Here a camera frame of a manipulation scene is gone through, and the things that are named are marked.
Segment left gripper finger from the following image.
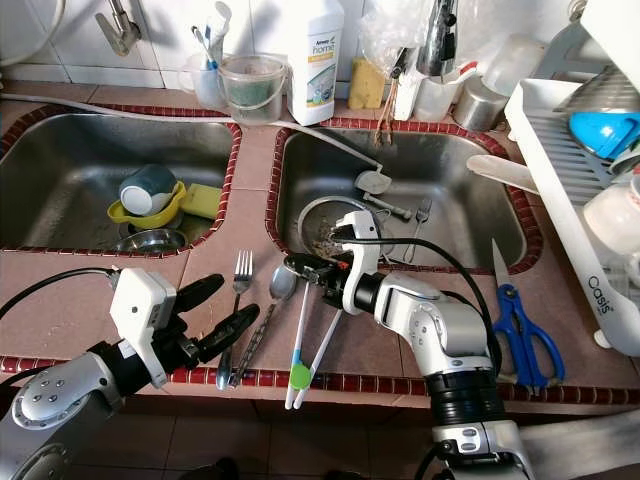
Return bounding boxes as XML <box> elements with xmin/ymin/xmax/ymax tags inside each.
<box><xmin>195</xmin><ymin>304</ymin><xmax>259</xmax><ymax>365</ymax></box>
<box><xmin>175</xmin><ymin>272</ymin><xmax>227</xmax><ymax>313</ymax></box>

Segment steel spoon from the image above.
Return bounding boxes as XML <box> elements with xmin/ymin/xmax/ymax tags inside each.
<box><xmin>232</xmin><ymin>264</ymin><xmax>299</xmax><ymax>389</ymax></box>

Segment steel fork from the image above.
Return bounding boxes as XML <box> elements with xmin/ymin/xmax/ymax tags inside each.
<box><xmin>216</xmin><ymin>250</ymin><xmax>254</xmax><ymax>391</ymax></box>
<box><xmin>405</xmin><ymin>198</ymin><xmax>433</xmax><ymax>256</ymax></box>

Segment steel bowl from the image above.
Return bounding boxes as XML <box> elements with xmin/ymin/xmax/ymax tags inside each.
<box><xmin>117</xmin><ymin>228</ymin><xmax>188</xmax><ymax>254</ymax></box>

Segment white chopsticks green clip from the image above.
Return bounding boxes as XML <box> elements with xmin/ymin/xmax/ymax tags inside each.
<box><xmin>284</xmin><ymin>280</ymin><xmax>346</xmax><ymax>411</ymax></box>

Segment yellow sponge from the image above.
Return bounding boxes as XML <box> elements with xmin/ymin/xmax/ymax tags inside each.
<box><xmin>182</xmin><ymin>183</ymin><xmax>226</xmax><ymax>221</ymax></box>

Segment blue rabbit mug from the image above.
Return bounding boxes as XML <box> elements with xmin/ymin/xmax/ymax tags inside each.
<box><xmin>118</xmin><ymin>165</ymin><xmax>176</xmax><ymax>218</ymax></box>

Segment chrome kitchen faucet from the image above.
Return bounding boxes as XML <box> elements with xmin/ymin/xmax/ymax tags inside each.
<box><xmin>415</xmin><ymin>0</ymin><xmax>461</xmax><ymax>78</ymax></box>

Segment steel sink basin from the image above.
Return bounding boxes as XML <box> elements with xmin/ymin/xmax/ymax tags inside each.
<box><xmin>275</xmin><ymin>128</ymin><xmax>536</xmax><ymax>269</ymax></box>
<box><xmin>0</xmin><ymin>112</ymin><xmax>236</xmax><ymax>251</ymax></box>

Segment yellow scouring pad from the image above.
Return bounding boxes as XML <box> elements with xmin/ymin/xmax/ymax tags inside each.
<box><xmin>350</xmin><ymin>57</ymin><xmax>389</xmax><ymax>109</ymax></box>

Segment white detergent bottle yellow cap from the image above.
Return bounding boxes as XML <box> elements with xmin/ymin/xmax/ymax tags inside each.
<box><xmin>285</xmin><ymin>0</ymin><xmax>346</xmax><ymax>126</ymax></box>

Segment white toothbrush cup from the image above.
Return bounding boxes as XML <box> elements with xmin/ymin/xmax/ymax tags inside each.
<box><xmin>185</xmin><ymin>55</ymin><xmax>226</xmax><ymax>109</ymax></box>

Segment white brush holder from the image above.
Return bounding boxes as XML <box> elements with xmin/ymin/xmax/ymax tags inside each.
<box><xmin>395</xmin><ymin>60</ymin><xmax>461</xmax><ymax>123</ymax></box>

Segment small steel cup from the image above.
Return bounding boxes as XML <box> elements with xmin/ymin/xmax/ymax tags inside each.
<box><xmin>452</xmin><ymin>78</ymin><xmax>509</xmax><ymax>133</ymax></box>

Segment white dish rack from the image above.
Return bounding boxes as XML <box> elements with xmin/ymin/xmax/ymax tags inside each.
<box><xmin>505</xmin><ymin>60</ymin><xmax>640</xmax><ymax>351</ymax></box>

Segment clear plastic bag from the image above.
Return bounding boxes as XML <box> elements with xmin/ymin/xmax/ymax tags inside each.
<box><xmin>360</xmin><ymin>0</ymin><xmax>446</xmax><ymax>81</ymax></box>

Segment chrome filter tap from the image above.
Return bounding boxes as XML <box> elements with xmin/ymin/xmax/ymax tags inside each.
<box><xmin>100</xmin><ymin>0</ymin><xmax>144</xmax><ymax>58</ymax></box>

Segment clear plastic container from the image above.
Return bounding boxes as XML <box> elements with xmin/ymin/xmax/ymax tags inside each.
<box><xmin>480</xmin><ymin>33</ymin><xmax>546</xmax><ymax>98</ymax></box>

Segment white filter tube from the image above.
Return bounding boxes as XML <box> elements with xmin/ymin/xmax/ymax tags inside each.
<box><xmin>0</xmin><ymin>0</ymin><xmax>66</xmax><ymax>69</ymax></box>

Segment blue plastic bowl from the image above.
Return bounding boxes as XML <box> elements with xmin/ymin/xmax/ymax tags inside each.
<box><xmin>568</xmin><ymin>110</ymin><xmax>640</xmax><ymax>161</ymax></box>

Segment white cutlery holder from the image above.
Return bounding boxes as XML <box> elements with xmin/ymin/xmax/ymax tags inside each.
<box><xmin>582</xmin><ymin>0</ymin><xmax>640</xmax><ymax>61</ymax></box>

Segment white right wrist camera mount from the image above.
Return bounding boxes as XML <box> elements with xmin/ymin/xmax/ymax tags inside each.
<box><xmin>338</xmin><ymin>210</ymin><xmax>381</xmax><ymax>313</ymax></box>

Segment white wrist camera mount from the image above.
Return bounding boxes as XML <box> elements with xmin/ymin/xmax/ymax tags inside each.
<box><xmin>110</xmin><ymin>267</ymin><xmax>179</xmax><ymax>386</ymax></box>
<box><xmin>338</xmin><ymin>210</ymin><xmax>381</xmax><ymax>313</ymax></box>

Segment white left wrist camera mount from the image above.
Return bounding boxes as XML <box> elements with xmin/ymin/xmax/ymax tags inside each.
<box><xmin>110</xmin><ymin>267</ymin><xmax>179</xmax><ymax>386</ymax></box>

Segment brown stringy brush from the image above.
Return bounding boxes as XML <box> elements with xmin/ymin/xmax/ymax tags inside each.
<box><xmin>372</xmin><ymin>72</ymin><xmax>406</xmax><ymax>149</ymax></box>

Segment blue handled scissors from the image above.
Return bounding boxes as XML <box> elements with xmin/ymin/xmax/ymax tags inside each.
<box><xmin>490</xmin><ymin>238</ymin><xmax>568</xmax><ymax>391</ymax></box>

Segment grey drain hose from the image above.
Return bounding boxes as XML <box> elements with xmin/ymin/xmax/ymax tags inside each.
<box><xmin>0</xmin><ymin>92</ymin><xmax>381</xmax><ymax>173</ymax></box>

